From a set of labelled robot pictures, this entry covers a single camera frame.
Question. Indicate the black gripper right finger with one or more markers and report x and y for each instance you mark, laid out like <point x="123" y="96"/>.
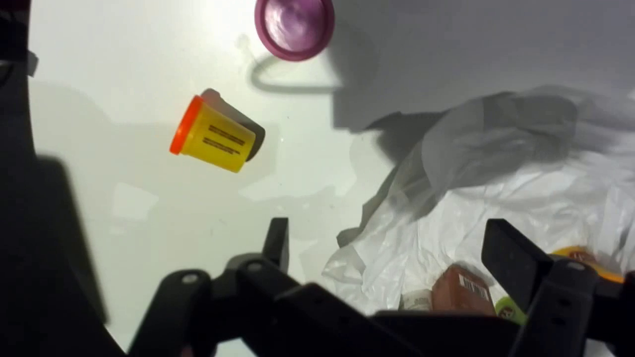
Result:
<point x="565" y="302"/>

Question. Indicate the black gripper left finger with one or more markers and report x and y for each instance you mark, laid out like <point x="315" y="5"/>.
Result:
<point x="254" y="301"/>

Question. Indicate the orange lid play-dough tub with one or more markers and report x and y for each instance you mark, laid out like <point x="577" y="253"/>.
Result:
<point x="581" y="255"/>

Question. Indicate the yellow tub orange lid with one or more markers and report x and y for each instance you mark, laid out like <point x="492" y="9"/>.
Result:
<point x="214" y="132"/>

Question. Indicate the magenta lid play-dough tub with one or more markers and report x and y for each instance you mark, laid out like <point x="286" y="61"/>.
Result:
<point x="294" y="31"/>

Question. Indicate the brown jar red lid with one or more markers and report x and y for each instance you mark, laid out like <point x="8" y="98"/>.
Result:
<point x="460" y="293"/>

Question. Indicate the white plastic bag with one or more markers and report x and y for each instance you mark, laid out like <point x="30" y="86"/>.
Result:
<point x="556" y="164"/>

